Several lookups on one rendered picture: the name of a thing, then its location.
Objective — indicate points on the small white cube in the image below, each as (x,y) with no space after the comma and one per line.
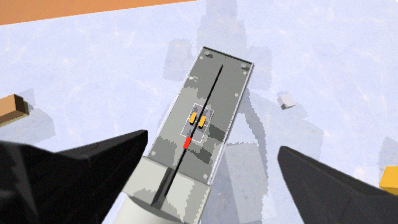
(286,101)

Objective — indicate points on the yellow rectangular block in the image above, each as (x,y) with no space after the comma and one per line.
(389,181)

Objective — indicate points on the tan rectangular block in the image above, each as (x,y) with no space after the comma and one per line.
(12,108)

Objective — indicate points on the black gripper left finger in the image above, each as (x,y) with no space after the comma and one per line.
(74,186)

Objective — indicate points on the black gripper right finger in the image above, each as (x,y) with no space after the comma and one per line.
(324,195)

